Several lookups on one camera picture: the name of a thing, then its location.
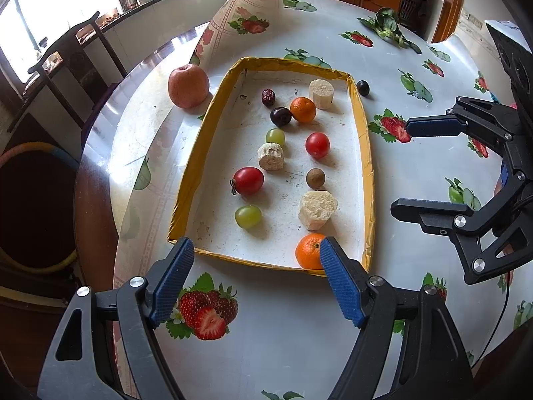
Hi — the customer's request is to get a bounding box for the red apple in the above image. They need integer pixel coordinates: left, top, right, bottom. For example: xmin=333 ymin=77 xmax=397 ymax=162
xmin=168 ymin=64 xmax=210 ymax=110

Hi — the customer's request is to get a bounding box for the fruit-printed white tablecloth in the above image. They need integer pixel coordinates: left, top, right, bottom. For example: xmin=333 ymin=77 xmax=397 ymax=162
xmin=112 ymin=0 xmax=533 ymax=400

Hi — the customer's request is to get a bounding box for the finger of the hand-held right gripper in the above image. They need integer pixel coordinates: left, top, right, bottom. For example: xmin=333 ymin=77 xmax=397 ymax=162
xmin=406 ymin=97 xmax=526 ymax=176
xmin=390 ymin=173 xmax=533 ymax=285

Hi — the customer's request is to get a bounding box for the leafy green vegetable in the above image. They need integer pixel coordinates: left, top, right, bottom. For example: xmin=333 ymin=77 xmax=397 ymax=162
xmin=358 ymin=7 xmax=422 ymax=55

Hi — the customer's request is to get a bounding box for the stemmed red cherry tomato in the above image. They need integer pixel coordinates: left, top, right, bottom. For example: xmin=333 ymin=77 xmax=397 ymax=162
xmin=230 ymin=166 xmax=266 ymax=196

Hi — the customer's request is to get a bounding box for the kitchen counter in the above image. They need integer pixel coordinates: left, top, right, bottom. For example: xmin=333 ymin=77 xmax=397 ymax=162
xmin=96 ymin=0 xmax=246 ymax=80

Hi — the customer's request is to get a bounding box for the colourful hula hoop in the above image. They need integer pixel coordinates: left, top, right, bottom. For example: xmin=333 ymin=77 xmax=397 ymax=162
xmin=0 ymin=142 xmax=82 ymax=276

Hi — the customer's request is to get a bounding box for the orange mandarin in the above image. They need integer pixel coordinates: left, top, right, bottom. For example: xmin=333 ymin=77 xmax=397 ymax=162
xmin=290 ymin=97 xmax=317 ymax=124
xmin=295 ymin=233 xmax=327 ymax=270

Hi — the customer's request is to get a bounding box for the yellow-edged white tray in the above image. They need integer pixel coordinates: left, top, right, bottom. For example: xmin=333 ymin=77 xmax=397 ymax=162
xmin=167 ymin=56 xmax=376 ymax=278

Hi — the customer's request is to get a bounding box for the small crumbly beige food piece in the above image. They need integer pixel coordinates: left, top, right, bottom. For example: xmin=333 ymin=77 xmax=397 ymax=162
xmin=257 ymin=142 xmax=286 ymax=172

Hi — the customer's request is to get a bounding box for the large crumbly beige food piece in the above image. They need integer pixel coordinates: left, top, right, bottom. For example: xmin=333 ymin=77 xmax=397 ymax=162
xmin=298 ymin=190 xmax=339 ymax=231

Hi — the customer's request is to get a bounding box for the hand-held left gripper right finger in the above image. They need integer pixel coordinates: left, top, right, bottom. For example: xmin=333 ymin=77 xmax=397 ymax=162
xmin=320 ymin=237 xmax=475 ymax=400

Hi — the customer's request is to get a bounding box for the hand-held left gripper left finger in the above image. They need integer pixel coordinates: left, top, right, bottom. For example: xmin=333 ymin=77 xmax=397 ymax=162
xmin=37 ymin=237 xmax=196 ymax=400

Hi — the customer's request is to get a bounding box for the smooth beige food cylinder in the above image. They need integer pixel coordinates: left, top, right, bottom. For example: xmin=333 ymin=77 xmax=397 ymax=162
xmin=308 ymin=79 xmax=336 ymax=110

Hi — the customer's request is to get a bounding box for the black cable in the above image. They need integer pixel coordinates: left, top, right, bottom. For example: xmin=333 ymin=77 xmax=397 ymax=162
xmin=470 ymin=273 xmax=512 ymax=369

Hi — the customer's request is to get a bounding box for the dark wooden chair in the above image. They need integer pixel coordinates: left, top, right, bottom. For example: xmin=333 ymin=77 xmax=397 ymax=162
xmin=8 ymin=10 xmax=128 ymax=134

